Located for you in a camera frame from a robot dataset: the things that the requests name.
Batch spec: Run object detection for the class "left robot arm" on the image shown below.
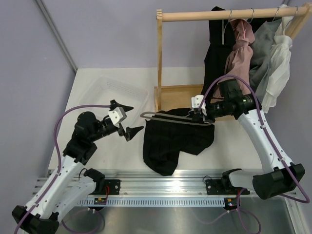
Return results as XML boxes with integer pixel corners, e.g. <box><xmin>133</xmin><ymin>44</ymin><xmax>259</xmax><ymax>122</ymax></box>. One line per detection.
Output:
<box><xmin>12</xmin><ymin>100</ymin><xmax>143</xmax><ymax>234</ymax></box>

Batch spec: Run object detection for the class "white slotted cable duct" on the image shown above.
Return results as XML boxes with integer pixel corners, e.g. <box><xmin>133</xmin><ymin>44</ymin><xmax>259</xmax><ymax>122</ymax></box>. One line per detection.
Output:
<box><xmin>77</xmin><ymin>197</ymin><xmax>225</xmax><ymax>207</ymax></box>

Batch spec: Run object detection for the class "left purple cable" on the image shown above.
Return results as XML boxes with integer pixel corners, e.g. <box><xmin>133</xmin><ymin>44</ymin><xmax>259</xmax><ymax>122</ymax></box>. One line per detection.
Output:
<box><xmin>13</xmin><ymin>103</ymin><xmax>113</xmax><ymax>234</ymax></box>

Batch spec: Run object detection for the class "black pleated skirt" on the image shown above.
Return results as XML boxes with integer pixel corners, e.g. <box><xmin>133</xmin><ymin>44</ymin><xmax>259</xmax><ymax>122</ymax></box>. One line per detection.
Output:
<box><xmin>143</xmin><ymin>120</ymin><xmax>215</xmax><ymax>176</ymax></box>

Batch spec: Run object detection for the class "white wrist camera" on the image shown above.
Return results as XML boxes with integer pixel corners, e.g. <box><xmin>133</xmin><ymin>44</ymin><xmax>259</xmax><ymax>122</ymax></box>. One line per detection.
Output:
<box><xmin>191</xmin><ymin>95</ymin><xmax>206</xmax><ymax>115</ymax></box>
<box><xmin>108</xmin><ymin>107</ymin><xmax>127</xmax><ymax>127</ymax></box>

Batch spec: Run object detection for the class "black hanging garment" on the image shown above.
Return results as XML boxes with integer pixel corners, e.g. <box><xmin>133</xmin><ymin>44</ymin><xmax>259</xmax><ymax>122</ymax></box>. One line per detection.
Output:
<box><xmin>201</xmin><ymin>19</ymin><xmax>235</xmax><ymax>95</ymax></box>

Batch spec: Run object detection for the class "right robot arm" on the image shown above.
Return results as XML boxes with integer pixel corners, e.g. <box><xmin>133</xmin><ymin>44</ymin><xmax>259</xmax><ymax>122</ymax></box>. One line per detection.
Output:
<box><xmin>191</xmin><ymin>75</ymin><xmax>310</xmax><ymax>203</ymax></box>

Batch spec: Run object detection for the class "white hanging garment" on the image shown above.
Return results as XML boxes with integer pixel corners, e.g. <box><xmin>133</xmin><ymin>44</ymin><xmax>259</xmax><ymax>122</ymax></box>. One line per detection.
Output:
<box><xmin>261</xmin><ymin>17</ymin><xmax>293</xmax><ymax>113</ymax></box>

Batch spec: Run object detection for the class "wooden clothes rack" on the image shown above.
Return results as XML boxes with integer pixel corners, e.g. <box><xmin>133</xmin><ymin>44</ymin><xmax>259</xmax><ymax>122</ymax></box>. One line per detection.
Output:
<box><xmin>154</xmin><ymin>2</ymin><xmax>312</xmax><ymax>111</ymax></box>

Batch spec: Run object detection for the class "pink hanging garment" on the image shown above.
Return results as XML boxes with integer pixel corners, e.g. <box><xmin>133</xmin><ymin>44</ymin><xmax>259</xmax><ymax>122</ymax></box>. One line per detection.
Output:
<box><xmin>212</xmin><ymin>19</ymin><xmax>255</xmax><ymax>103</ymax></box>

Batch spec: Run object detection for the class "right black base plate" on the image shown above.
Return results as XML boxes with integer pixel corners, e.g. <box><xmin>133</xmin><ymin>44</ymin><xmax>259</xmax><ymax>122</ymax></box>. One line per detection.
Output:
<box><xmin>205</xmin><ymin>179</ymin><xmax>237</xmax><ymax>195</ymax></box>

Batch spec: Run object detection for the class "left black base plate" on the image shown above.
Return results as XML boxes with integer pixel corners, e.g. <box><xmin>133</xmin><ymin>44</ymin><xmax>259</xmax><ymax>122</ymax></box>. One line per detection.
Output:
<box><xmin>90</xmin><ymin>179</ymin><xmax>121</xmax><ymax>195</ymax></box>

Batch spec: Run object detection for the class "aluminium mounting rail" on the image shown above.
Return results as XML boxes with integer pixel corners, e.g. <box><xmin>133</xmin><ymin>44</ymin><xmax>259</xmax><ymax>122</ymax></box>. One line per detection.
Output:
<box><xmin>99</xmin><ymin>169</ymin><xmax>225</xmax><ymax>197</ymax></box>

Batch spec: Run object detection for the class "metal skirt hanger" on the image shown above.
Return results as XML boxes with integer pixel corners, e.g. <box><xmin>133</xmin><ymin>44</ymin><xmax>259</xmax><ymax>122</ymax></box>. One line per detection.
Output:
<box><xmin>139</xmin><ymin>109</ymin><xmax>213</xmax><ymax>126</ymax></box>

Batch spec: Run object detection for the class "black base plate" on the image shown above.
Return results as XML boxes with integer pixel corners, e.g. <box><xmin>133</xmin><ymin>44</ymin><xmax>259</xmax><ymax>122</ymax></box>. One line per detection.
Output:
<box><xmin>90</xmin><ymin>179</ymin><xmax>121</xmax><ymax>195</ymax></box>
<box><xmin>205</xmin><ymin>179</ymin><xmax>237</xmax><ymax>195</ymax></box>

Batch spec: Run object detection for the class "white plastic basket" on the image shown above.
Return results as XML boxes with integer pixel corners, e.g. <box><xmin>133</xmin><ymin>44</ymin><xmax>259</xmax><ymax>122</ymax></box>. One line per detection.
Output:
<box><xmin>78</xmin><ymin>77</ymin><xmax>149</xmax><ymax>121</ymax></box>

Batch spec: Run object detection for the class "grey hanging garment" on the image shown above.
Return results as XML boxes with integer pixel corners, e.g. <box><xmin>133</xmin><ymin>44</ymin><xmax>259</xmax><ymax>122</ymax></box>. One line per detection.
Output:
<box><xmin>249</xmin><ymin>18</ymin><xmax>281</xmax><ymax>101</ymax></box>

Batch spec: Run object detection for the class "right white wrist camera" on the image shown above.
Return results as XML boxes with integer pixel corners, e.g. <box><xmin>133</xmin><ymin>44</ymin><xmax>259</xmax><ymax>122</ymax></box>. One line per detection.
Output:
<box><xmin>191</xmin><ymin>95</ymin><xmax>206</xmax><ymax>115</ymax></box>

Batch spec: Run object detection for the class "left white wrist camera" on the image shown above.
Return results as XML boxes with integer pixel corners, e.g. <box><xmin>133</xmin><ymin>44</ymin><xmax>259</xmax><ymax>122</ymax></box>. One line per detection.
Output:
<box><xmin>108</xmin><ymin>107</ymin><xmax>127</xmax><ymax>127</ymax></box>

